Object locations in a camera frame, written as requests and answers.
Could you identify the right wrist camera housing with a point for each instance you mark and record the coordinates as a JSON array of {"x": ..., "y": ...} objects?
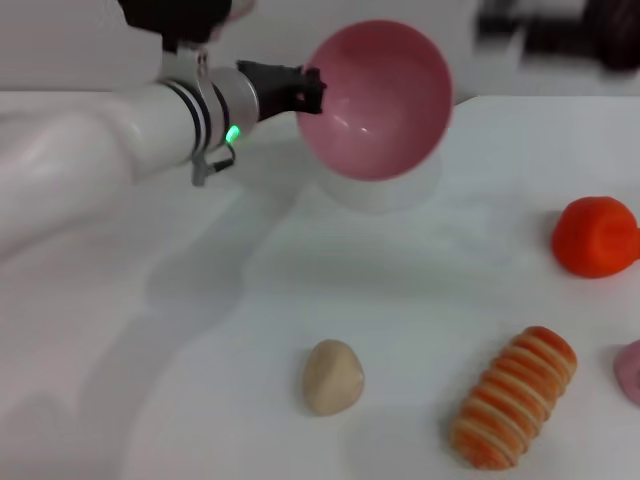
[{"x": 622, "y": 35}]

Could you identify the pink plastic bowl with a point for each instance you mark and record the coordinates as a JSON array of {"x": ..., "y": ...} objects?
[{"x": 380, "y": 100}]

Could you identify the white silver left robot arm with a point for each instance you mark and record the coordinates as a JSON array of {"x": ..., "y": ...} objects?
[{"x": 150, "y": 130}]

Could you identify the beige egg yolk pastry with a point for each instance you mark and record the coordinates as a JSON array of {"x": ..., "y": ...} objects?
[{"x": 330, "y": 380}]

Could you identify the pink toy donut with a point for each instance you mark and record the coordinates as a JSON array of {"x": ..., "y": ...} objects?
[{"x": 630, "y": 370}]

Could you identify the left wrist camera housing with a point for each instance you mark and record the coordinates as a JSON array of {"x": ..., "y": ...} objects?
[{"x": 170, "y": 20}]

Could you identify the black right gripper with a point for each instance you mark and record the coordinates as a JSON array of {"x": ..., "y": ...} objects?
[{"x": 540, "y": 30}]

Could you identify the orange striped toy bread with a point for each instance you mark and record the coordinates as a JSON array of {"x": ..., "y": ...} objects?
[{"x": 510, "y": 400}]

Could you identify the red orange toy fruit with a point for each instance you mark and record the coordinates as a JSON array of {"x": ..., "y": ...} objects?
[{"x": 580, "y": 235}]

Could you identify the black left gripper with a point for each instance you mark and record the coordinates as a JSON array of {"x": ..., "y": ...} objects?
[{"x": 272, "y": 90}]

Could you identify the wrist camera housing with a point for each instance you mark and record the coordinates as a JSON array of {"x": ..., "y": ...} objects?
[
  {"x": 622, "y": 35},
  {"x": 170, "y": 20}
]

